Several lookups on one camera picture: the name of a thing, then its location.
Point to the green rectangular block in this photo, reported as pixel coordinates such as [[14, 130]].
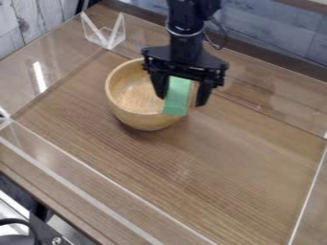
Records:
[[176, 101]]

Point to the black metal table bracket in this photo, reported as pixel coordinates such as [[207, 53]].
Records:
[[47, 234]]

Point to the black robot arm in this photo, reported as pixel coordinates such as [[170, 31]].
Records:
[[188, 15]]

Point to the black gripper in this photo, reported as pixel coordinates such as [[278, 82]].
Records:
[[184, 59]]

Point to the clear acrylic corner bracket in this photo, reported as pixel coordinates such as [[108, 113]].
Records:
[[104, 37]]

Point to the wooden bowl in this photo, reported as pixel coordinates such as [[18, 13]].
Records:
[[132, 99]]

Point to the clear acrylic tray walls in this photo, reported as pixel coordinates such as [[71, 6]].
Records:
[[235, 176]]

